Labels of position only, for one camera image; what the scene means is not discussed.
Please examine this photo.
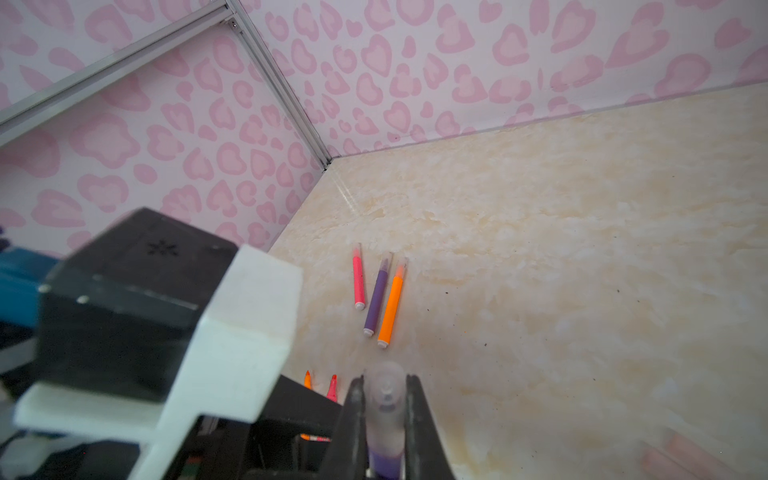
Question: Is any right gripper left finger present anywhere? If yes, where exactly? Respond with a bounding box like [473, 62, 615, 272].
[317, 376, 368, 480]

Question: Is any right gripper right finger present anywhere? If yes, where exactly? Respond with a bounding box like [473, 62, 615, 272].
[404, 375, 455, 480]

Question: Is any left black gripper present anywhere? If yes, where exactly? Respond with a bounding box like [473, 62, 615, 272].
[0, 323, 344, 480]

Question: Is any purple highlighter pen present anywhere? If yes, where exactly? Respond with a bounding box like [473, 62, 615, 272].
[369, 450, 404, 480]
[363, 252, 394, 337]

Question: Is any pink highlighter pen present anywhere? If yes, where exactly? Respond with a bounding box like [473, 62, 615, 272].
[311, 374, 340, 444]
[352, 243, 366, 311]

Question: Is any clear cap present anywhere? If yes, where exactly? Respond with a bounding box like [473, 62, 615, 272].
[364, 361, 406, 458]

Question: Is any orange highlighter pen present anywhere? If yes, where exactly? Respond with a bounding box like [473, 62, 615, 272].
[377, 257, 408, 349]
[300, 370, 315, 441]

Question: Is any translucent pen cap on table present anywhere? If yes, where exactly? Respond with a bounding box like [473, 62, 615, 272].
[640, 431, 746, 480]

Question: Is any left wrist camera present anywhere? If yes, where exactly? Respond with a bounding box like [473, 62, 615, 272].
[14, 208, 302, 479]

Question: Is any diagonal aluminium frame bar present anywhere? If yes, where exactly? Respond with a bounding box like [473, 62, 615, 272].
[1, 1, 236, 145]

